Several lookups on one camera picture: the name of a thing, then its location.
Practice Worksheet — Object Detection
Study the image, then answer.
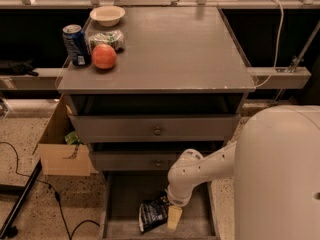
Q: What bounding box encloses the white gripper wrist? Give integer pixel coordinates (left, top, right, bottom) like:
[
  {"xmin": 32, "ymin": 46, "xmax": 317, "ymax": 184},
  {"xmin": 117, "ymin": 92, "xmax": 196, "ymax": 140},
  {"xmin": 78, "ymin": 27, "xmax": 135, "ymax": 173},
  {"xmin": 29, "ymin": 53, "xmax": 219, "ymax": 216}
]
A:
[{"xmin": 167, "ymin": 184, "xmax": 193, "ymax": 231}]

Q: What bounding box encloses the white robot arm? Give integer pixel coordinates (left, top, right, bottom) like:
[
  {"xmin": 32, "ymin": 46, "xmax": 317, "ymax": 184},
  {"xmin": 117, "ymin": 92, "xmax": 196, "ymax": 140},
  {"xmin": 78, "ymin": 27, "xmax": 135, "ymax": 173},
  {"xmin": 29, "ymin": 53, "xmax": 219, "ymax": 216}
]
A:
[{"xmin": 168, "ymin": 105, "xmax": 320, "ymax": 240}]

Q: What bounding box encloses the grey open bottom drawer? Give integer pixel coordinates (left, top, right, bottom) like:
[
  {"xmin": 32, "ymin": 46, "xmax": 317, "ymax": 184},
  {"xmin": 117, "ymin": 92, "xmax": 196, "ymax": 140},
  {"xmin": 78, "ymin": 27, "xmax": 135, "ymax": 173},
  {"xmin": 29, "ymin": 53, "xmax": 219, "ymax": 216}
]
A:
[{"xmin": 98, "ymin": 171, "xmax": 220, "ymax": 240}]

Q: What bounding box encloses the grey middle drawer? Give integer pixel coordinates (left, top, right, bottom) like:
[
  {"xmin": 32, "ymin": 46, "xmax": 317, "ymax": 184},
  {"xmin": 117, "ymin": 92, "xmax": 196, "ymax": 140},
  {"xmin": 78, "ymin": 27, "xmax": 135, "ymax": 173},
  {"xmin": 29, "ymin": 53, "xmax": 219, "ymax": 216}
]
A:
[{"xmin": 89, "ymin": 151, "xmax": 181, "ymax": 171}]

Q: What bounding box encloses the grey top drawer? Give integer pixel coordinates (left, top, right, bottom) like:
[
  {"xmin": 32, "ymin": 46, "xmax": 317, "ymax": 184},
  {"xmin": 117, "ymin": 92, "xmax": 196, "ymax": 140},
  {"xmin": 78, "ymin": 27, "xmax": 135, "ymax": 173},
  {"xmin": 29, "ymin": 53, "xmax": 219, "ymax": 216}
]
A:
[{"xmin": 70, "ymin": 115, "xmax": 240, "ymax": 144}]

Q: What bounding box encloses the grey drawer cabinet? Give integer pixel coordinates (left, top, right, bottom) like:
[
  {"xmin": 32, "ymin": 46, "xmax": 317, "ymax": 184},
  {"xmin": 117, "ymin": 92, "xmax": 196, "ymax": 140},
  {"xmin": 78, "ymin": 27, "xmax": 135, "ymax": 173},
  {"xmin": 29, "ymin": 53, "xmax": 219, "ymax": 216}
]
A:
[{"xmin": 55, "ymin": 5, "xmax": 257, "ymax": 240}]

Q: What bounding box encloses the green packet in box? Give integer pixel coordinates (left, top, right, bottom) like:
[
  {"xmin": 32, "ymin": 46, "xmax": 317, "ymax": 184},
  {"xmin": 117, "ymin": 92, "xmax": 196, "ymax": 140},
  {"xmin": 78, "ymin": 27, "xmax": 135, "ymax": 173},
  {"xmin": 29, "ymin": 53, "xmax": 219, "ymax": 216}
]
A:
[{"xmin": 64, "ymin": 131, "xmax": 82, "ymax": 145}]

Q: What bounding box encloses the cardboard box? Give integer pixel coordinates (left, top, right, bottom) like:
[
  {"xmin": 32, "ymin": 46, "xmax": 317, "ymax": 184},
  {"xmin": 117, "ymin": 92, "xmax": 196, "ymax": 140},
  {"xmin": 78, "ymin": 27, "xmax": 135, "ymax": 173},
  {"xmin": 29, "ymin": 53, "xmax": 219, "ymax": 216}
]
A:
[{"xmin": 37, "ymin": 97, "xmax": 92, "ymax": 176}]

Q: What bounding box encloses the black metal floor bar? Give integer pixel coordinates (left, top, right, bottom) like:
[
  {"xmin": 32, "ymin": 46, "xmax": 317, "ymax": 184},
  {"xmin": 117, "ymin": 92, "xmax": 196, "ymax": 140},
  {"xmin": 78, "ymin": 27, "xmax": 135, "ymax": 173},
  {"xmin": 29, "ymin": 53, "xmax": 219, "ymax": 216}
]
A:
[{"xmin": 0, "ymin": 161, "xmax": 42, "ymax": 240}]

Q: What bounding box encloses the red apple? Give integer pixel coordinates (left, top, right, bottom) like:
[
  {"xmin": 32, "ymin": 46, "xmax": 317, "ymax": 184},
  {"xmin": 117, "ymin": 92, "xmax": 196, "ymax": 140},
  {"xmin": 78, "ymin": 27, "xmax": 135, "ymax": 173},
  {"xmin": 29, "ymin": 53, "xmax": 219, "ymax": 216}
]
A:
[{"xmin": 92, "ymin": 44, "xmax": 117, "ymax": 69}]

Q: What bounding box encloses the blue soda can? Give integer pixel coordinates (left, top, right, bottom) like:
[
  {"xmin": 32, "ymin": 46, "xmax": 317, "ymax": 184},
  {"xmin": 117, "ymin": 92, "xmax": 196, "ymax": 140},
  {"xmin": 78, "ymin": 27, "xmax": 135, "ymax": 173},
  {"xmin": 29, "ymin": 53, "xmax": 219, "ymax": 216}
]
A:
[{"xmin": 62, "ymin": 24, "xmax": 91, "ymax": 66}]

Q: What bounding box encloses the white bowl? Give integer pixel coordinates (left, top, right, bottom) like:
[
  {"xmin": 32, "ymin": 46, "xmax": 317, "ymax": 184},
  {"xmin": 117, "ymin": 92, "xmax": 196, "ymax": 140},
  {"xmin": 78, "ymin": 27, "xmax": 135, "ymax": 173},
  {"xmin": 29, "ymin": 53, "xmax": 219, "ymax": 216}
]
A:
[{"xmin": 90, "ymin": 6, "xmax": 126, "ymax": 27}]

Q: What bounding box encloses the black object on ledge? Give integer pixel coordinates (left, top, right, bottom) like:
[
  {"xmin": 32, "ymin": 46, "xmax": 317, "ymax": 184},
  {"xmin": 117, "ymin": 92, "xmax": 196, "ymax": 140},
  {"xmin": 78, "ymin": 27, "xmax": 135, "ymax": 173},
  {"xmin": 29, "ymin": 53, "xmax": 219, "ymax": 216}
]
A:
[{"xmin": 0, "ymin": 60, "xmax": 38, "ymax": 76}]

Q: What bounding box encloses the black floor cable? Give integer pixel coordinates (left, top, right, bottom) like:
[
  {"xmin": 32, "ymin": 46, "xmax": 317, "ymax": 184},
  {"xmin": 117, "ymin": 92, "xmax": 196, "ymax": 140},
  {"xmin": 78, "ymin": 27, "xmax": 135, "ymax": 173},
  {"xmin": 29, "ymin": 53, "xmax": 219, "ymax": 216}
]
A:
[{"xmin": 0, "ymin": 141, "xmax": 101, "ymax": 240}]

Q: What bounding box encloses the white hanging cable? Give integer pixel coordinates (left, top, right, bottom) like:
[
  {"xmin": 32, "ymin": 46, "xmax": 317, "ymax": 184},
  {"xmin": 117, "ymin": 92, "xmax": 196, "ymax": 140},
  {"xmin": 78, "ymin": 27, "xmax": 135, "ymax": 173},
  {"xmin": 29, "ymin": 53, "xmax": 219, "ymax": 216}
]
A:
[{"xmin": 255, "ymin": 0, "xmax": 285, "ymax": 89}]

